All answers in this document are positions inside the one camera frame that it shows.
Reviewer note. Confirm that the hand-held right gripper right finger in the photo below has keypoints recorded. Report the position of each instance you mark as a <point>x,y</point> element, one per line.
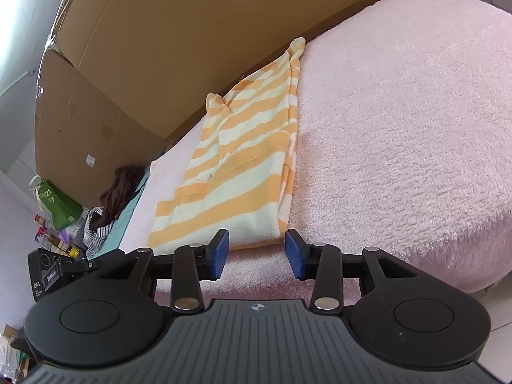
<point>294,256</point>

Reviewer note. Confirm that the small white label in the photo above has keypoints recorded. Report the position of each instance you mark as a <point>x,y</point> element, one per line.
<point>90,160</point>

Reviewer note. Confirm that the green paper bag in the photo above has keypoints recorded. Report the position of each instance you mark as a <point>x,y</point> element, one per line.
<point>60,206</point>

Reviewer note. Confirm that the orange white striped shirt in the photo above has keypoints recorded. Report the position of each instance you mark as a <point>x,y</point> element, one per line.
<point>240,160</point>

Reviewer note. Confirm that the pink terry towel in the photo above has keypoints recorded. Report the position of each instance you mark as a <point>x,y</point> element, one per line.
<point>400,128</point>

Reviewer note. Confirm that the large cardboard box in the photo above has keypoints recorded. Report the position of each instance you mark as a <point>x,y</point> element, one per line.
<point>180,40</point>

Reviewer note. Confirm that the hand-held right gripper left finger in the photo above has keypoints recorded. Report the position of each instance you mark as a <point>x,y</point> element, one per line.
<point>220,255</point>

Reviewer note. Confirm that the group of small bottles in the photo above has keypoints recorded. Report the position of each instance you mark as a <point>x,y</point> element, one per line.
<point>56,240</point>

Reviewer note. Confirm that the teal cloth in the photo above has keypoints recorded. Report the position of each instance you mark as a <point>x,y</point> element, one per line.
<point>124,228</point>

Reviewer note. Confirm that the taped cardboard box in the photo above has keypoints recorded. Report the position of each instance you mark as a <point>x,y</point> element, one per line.
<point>80,128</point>

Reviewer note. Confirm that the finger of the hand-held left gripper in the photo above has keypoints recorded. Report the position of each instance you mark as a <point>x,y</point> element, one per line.
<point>80,267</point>

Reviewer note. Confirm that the grey striped cloth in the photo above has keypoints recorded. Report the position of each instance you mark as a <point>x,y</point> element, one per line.
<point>96,236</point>

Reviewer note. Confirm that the dark brown cloth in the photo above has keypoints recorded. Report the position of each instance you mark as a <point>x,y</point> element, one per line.
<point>122,192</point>

